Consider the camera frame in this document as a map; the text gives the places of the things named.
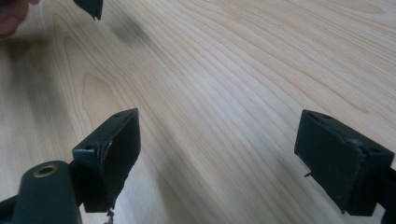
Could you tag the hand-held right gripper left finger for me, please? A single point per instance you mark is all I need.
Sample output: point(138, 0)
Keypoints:
point(115, 155)

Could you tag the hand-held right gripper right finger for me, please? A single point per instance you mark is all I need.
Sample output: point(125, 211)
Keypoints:
point(336, 158)

